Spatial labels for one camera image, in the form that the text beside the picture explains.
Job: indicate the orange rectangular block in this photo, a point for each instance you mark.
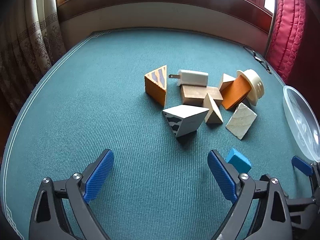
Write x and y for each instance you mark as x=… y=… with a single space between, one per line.
x=236 y=92

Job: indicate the tan wooden rectangular block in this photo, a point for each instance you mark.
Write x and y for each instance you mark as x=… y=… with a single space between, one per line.
x=192 y=95

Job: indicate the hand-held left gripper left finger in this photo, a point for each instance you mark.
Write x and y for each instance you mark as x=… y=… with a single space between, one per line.
x=98 y=175

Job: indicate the teal table mat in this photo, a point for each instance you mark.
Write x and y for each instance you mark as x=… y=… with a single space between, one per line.
x=100 y=105

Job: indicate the small natural wooden wedge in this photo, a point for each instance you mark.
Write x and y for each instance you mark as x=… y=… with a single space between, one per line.
x=212 y=113

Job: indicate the orange striped triangular block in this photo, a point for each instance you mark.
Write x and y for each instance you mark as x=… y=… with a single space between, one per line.
x=156 y=92

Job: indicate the white charger plug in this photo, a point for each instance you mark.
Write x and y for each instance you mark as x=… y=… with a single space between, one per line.
x=192 y=78

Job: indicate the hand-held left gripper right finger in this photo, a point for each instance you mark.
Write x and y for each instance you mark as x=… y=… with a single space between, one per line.
x=221 y=175

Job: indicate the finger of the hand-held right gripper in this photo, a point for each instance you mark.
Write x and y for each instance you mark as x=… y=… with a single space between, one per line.
x=302 y=166
x=305 y=205

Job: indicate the pale wooden rectangular block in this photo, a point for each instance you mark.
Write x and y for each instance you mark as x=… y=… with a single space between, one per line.
x=241 y=120

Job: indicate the cream plastic threaded cap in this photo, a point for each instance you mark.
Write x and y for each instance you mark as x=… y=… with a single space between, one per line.
x=253 y=85

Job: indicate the beige patterned curtain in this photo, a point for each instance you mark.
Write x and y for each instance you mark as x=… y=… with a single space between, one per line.
x=25 y=42

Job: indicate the blue block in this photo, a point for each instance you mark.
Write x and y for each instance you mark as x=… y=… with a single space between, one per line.
x=238 y=161

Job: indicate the white zebra triangular block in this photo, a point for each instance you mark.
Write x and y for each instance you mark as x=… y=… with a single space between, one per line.
x=187 y=120

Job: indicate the red quilted curtain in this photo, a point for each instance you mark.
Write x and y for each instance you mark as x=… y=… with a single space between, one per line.
x=287 y=30

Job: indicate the clear plastic bowl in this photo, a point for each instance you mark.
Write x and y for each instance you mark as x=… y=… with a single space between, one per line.
x=300 y=115

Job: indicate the natural wooden triangular block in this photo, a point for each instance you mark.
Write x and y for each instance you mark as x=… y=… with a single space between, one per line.
x=225 y=80

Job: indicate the black wristwatch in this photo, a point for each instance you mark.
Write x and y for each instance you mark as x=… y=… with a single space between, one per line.
x=258 y=60

